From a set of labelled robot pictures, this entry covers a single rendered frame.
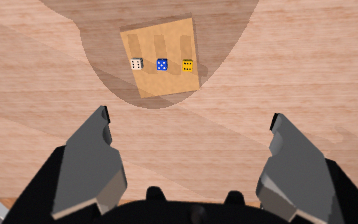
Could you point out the white die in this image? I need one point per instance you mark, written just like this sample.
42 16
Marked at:
137 63

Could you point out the yellow die with black pips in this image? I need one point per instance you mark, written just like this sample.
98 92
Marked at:
187 65

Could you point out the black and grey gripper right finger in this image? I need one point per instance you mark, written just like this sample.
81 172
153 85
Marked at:
300 184

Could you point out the tan mat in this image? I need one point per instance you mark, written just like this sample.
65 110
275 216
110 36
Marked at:
173 41

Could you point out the blue die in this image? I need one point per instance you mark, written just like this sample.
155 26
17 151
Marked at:
162 64

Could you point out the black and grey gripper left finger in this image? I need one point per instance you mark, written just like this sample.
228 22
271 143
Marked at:
80 181

